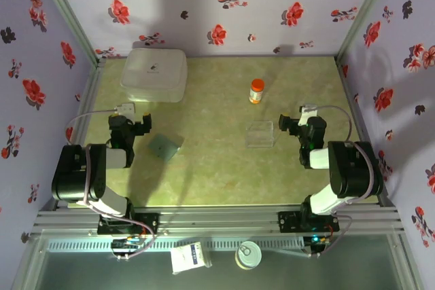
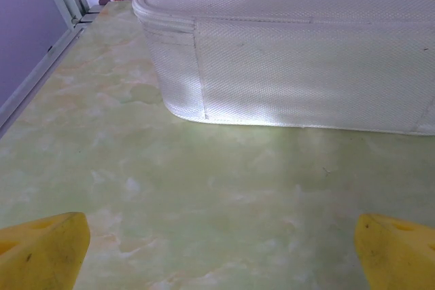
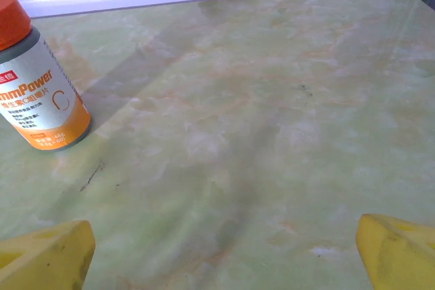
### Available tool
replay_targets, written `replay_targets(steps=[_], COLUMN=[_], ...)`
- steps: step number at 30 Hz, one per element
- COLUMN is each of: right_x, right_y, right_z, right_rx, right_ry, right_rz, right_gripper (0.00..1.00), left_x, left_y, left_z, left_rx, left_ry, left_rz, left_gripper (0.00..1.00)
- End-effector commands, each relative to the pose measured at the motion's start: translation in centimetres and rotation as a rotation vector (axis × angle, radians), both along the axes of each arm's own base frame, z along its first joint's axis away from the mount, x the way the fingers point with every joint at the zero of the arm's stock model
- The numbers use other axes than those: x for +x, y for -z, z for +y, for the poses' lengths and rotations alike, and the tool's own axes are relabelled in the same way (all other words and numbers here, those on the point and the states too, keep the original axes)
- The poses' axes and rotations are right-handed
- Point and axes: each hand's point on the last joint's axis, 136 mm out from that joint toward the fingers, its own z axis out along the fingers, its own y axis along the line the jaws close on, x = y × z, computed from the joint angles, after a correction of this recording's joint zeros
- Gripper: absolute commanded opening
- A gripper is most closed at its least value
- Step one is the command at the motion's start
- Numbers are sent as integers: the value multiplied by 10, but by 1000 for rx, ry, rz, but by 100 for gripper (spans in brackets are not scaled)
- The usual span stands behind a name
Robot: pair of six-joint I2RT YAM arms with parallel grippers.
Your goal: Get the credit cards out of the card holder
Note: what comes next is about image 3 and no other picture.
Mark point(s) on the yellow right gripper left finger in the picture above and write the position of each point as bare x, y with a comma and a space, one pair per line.
44, 259

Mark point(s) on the vitamin bottle with orange cap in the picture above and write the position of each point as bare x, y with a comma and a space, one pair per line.
37, 93

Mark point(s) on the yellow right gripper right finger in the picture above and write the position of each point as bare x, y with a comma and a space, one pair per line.
401, 256

